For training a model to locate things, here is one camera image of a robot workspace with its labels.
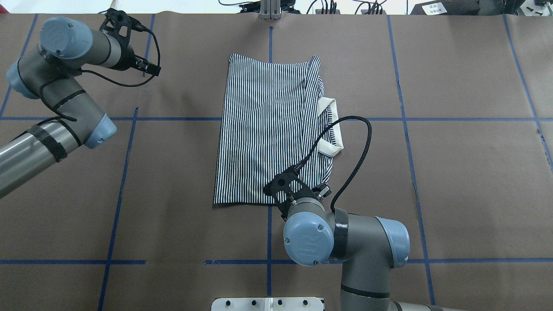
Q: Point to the black box with label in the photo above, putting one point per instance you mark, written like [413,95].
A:
[447,7]

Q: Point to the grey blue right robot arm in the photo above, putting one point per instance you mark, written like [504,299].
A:
[368,247]

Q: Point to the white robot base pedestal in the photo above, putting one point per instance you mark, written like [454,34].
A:
[269,304]

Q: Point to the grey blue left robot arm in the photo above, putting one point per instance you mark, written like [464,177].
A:
[48,73]

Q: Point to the aluminium frame post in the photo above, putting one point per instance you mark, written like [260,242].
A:
[270,9]

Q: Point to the navy white striped polo shirt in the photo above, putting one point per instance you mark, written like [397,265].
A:
[273,114]

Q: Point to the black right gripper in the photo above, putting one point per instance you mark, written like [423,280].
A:
[323,189]

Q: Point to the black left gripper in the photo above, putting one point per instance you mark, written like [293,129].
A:
[128,59]

